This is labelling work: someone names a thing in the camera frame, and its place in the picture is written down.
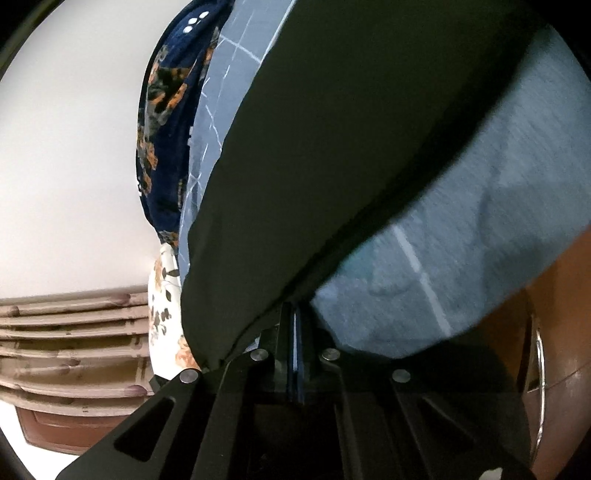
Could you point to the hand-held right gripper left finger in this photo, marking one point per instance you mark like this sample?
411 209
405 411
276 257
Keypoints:
282 362

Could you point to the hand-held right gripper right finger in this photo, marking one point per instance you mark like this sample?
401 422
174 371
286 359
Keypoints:
308 364

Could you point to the black pants with orange lining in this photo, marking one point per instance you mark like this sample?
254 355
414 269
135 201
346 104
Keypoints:
323 138

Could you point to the white floral cloth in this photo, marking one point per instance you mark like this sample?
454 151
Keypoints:
166 314

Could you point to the brown wooden cabinet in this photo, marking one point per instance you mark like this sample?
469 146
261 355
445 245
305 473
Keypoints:
60 429

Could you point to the navy floral blanket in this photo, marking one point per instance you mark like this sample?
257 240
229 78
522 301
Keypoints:
171 138

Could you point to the blue checked bedsheet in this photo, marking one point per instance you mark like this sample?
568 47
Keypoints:
508 161

